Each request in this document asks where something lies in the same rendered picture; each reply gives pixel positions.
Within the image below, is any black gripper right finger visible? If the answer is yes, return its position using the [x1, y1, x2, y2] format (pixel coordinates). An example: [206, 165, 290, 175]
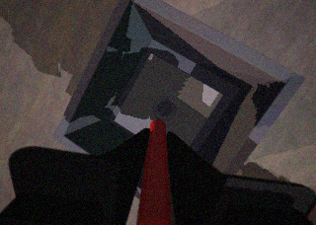
[167, 131, 316, 225]

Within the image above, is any dark grey plate with hole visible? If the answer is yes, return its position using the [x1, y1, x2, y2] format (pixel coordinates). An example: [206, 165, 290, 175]
[114, 53, 223, 146]

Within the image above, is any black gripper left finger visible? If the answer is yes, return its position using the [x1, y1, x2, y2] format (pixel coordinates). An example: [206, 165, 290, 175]
[9, 128, 150, 225]

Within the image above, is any dark grey open box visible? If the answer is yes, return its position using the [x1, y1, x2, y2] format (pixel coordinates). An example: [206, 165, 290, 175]
[52, 0, 306, 175]

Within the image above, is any red peg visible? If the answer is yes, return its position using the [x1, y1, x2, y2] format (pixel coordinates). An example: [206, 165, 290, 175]
[136, 119, 172, 225]

